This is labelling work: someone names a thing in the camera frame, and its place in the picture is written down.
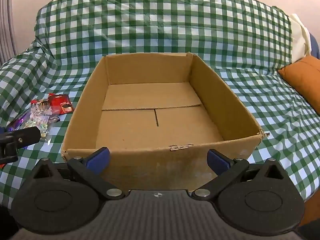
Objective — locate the green checkered cloth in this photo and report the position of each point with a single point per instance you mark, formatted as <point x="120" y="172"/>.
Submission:
<point x="150" y="17"/>

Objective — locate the grey curtain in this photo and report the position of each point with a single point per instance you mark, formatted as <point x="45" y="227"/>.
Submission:
<point x="6" y="30"/>

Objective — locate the purple candy packet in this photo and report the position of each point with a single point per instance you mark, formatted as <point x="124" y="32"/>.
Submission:
<point x="15" y="124"/>

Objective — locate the orange pillow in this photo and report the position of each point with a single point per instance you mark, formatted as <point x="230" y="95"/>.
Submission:
<point x="303" y="80"/>

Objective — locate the red coffee pouch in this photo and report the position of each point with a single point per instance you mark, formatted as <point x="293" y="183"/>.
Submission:
<point x="61" y="103"/>

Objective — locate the brown cardboard box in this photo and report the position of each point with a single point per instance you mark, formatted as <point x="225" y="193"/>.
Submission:
<point x="150" y="120"/>

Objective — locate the white pillow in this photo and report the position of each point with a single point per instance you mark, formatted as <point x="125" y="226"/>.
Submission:
<point x="300" y="37"/>

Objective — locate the clear bag of candies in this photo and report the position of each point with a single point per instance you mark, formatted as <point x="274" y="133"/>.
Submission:
<point x="43" y="116"/>

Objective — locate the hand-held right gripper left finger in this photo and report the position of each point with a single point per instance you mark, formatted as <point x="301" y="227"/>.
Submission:
<point x="98" y="159"/>

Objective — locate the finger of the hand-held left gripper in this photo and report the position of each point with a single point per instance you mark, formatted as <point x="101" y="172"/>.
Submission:
<point x="25" y="136"/>

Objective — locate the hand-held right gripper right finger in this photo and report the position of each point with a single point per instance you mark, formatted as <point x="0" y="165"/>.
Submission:
<point x="217" y="159"/>

